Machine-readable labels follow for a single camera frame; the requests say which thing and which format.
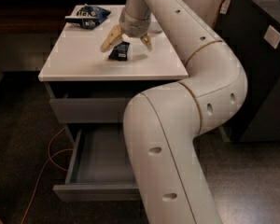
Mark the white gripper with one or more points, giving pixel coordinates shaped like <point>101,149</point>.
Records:
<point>135,28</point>

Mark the blue rxbar blueberry wrapper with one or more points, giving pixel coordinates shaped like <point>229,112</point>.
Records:
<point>120,52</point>

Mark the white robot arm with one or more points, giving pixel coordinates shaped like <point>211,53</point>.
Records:
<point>161,123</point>

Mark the white top drawer cabinet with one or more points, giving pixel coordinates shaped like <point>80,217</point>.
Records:
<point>77,68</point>

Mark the grey upper drawer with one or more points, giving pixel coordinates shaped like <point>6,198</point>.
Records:
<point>102,107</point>

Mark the grey open middle drawer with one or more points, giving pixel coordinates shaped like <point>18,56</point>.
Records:
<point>99,169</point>

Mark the white bowl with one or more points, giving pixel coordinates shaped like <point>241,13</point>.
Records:
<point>155,28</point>

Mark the blue chip bag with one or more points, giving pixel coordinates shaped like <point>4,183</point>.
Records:
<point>89,17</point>

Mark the white paper tag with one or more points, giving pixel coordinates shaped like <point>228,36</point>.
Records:
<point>225,6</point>

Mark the dark grey side cabinet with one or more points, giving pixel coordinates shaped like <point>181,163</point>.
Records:
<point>243,28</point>

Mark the white wall outlet plate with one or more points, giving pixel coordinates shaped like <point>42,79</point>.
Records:
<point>272,36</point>

